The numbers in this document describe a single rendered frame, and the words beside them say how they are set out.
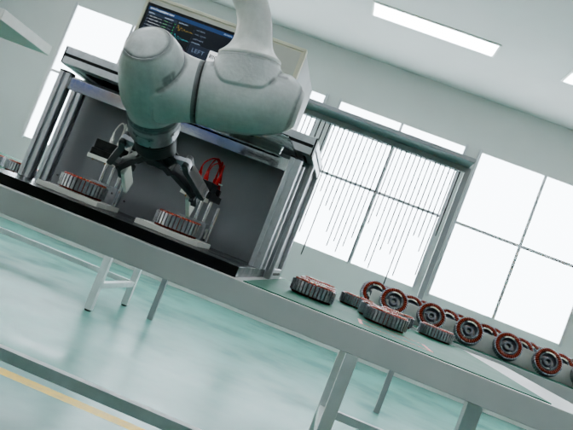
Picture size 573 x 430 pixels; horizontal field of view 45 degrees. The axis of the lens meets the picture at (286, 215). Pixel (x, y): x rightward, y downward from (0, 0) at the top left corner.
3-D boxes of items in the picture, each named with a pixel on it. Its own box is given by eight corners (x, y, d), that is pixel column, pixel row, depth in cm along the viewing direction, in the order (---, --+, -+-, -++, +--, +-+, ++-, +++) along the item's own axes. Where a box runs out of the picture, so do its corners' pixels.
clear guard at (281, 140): (277, 157, 143) (288, 130, 144) (171, 117, 146) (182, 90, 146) (289, 178, 176) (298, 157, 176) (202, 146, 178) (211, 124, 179)
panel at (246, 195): (269, 270, 182) (309, 164, 184) (43, 181, 189) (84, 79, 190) (269, 270, 183) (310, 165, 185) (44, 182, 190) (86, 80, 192)
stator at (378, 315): (413, 338, 168) (419, 323, 168) (374, 323, 164) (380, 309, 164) (390, 327, 178) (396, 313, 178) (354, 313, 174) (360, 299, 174)
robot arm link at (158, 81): (113, 127, 113) (193, 142, 113) (104, 57, 100) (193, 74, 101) (130, 79, 119) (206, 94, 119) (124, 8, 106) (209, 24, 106)
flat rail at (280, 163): (291, 173, 168) (295, 161, 168) (60, 85, 175) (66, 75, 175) (291, 174, 169) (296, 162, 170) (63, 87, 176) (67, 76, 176)
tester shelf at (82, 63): (311, 155, 169) (318, 138, 169) (60, 61, 176) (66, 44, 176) (317, 180, 213) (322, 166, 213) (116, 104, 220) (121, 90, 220)
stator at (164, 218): (192, 238, 153) (198, 223, 154) (146, 220, 155) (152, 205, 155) (202, 241, 165) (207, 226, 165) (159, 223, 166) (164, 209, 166)
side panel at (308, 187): (269, 279, 183) (314, 165, 185) (258, 276, 183) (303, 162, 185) (279, 279, 211) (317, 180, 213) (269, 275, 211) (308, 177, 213)
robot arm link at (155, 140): (165, 137, 113) (166, 159, 118) (190, 100, 118) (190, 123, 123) (115, 118, 114) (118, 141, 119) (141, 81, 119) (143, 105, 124)
